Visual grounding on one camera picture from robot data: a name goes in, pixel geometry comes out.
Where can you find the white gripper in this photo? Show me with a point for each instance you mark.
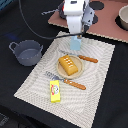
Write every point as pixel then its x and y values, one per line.
pixel 79 16

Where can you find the grey pot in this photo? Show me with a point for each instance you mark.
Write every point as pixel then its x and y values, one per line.
pixel 28 52
pixel 59 9

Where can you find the beige bowl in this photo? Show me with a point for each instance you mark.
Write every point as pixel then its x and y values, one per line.
pixel 123 14

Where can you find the round wooden plate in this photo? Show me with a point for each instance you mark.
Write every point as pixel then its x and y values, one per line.
pixel 77 62

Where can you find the white woven placemat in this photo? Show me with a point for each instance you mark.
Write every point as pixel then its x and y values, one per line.
pixel 76 106

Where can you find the wooden handled fork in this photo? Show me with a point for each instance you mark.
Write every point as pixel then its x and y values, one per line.
pixel 55 77

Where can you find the light blue milk carton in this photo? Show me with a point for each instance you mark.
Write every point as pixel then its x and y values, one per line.
pixel 75 43

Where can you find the yellow butter box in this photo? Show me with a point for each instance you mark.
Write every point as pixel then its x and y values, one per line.
pixel 55 91

